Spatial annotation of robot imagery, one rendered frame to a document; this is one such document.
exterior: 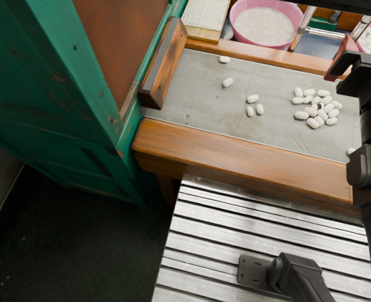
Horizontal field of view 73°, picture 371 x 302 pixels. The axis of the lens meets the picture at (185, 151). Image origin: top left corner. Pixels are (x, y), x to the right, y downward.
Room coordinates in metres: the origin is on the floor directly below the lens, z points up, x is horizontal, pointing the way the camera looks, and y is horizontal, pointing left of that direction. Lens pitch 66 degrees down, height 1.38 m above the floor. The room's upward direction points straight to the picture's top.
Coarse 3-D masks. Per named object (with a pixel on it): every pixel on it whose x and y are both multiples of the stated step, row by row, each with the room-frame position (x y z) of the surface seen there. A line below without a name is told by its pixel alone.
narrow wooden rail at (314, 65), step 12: (192, 48) 0.67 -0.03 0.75; (204, 48) 0.66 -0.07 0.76; (216, 48) 0.66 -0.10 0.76; (228, 48) 0.66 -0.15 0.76; (240, 48) 0.66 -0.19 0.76; (252, 48) 0.66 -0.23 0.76; (264, 48) 0.66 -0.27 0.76; (252, 60) 0.62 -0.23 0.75; (264, 60) 0.61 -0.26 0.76; (276, 60) 0.60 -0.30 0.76; (288, 60) 0.60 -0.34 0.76; (300, 60) 0.60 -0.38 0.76; (312, 60) 0.60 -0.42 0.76; (324, 60) 0.60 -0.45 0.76; (312, 72) 0.57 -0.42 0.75; (324, 72) 0.56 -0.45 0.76; (348, 72) 0.55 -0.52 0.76
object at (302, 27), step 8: (312, 8) 0.65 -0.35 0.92; (304, 16) 0.65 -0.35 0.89; (368, 16) 0.61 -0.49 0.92; (304, 24) 0.65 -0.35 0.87; (360, 24) 0.61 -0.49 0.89; (368, 24) 0.61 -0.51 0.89; (296, 32) 0.65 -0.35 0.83; (304, 32) 0.64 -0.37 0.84; (312, 32) 0.64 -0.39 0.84; (320, 32) 0.64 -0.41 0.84; (328, 32) 0.63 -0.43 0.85; (336, 32) 0.63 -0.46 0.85; (352, 32) 0.62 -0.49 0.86; (360, 32) 0.61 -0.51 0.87; (296, 40) 0.65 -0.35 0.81; (288, 48) 0.66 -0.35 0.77
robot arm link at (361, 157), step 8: (368, 144) 0.14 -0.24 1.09; (352, 152) 0.14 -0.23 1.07; (360, 152) 0.13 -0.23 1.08; (368, 152) 0.13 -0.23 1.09; (352, 160) 0.13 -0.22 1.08; (360, 160) 0.12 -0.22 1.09; (368, 160) 0.12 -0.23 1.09; (352, 168) 0.11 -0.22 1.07; (360, 168) 0.11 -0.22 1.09; (368, 168) 0.11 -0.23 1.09; (352, 176) 0.10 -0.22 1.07; (360, 176) 0.10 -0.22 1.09; (368, 176) 0.10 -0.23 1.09; (352, 184) 0.09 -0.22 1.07; (360, 184) 0.09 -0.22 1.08; (368, 184) 0.09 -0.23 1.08
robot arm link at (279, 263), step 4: (276, 260) 0.00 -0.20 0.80; (280, 260) 0.00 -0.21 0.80; (272, 264) 0.00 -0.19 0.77; (276, 264) 0.00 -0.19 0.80; (280, 264) 0.00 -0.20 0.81; (272, 268) -0.01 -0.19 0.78; (276, 268) -0.01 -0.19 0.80; (280, 268) -0.01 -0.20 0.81; (272, 272) -0.02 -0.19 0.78; (276, 272) -0.02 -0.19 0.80; (280, 272) -0.02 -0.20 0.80; (272, 276) -0.03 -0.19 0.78; (276, 276) -0.03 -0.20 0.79; (272, 280) -0.04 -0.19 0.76; (276, 280) -0.04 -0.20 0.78; (272, 284) -0.04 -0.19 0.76; (276, 284) -0.04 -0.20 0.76
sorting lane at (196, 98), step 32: (192, 64) 0.61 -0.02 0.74; (224, 64) 0.61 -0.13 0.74; (256, 64) 0.61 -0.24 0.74; (192, 96) 0.48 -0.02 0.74; (224, 96) 0.48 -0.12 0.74; (288, 96) 0.48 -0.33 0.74; (320, 96) 0.48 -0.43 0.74; (224, 128) 0.36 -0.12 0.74; (256, 128) 0.36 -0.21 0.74; (288, 128) 0.36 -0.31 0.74; (320, 128) 0.36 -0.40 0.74; (352, 128) 0.36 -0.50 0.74
